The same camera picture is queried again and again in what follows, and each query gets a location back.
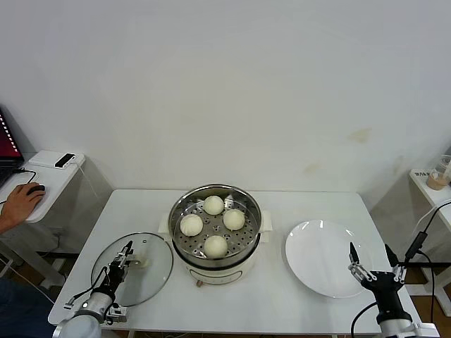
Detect white round plate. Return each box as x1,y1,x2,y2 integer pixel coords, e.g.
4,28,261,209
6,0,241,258
285,220,373,299

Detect white cable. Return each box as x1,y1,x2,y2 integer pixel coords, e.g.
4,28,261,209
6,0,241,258
419,200,451,230

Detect black cable with adapter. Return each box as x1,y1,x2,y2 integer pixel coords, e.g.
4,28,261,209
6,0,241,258
396,200,451,318

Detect perforated steel steamer basket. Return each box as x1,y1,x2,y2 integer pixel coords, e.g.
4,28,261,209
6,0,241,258
169,182,264,264

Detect small black device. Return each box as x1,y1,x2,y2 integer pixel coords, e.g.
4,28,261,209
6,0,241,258
54,152,77,168

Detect person's bare hand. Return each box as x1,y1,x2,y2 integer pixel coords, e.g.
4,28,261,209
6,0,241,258
1,182,46,230

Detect black laptop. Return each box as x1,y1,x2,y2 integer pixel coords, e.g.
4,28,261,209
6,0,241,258
0,107,25,187

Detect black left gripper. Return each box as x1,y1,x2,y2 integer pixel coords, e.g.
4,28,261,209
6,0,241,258
105,240,135,293

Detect white side desk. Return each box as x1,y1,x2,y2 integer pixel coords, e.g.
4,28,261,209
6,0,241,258
0,150,113,288

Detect flat white box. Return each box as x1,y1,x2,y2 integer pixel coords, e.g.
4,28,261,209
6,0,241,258
29,150,85,170

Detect black mouse cable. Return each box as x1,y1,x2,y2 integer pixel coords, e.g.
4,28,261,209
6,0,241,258
13,168,39,186

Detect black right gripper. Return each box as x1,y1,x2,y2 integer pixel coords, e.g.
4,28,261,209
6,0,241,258
347,241,407,316

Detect clear cup with brown drink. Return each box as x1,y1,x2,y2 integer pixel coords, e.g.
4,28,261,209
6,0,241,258
426,154,451,191

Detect round glass lid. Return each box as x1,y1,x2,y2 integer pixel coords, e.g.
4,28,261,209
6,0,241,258
91,232,174,306

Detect blue jeans leg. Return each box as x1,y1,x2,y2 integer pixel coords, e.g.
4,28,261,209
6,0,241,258
0,277,57,338

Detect white steamed baozi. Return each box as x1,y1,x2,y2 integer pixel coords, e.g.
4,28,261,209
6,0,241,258
180,213,204,237
203,234,228,259
203,195,224,215
223,208,247,231

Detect white side table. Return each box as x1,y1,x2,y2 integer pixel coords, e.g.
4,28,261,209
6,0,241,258
409,169,451,307

